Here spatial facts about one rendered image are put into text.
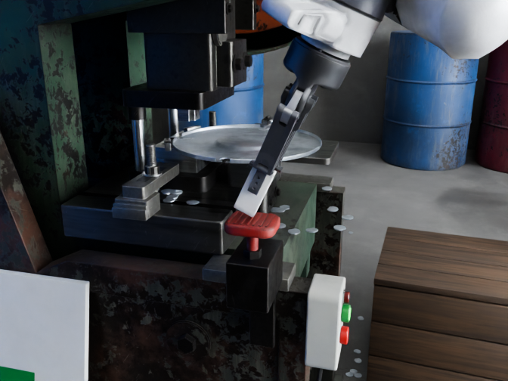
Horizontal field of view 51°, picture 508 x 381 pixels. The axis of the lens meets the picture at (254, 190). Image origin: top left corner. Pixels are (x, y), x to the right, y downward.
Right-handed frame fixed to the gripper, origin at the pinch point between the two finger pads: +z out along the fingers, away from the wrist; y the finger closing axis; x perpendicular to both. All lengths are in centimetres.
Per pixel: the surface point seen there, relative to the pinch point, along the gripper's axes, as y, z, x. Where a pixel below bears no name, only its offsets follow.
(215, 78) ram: 27.8, -3.5, 17.6
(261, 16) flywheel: 66, -12, 23
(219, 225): 10.6, 13.1, 3.5
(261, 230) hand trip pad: -2.9, 3.3, -3.4
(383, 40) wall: 363, 0, -6
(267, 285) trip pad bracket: -3.0, 10.2, -7.6
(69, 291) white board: 5.1, 35.4, 21.4
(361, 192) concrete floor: 238, 73, -37
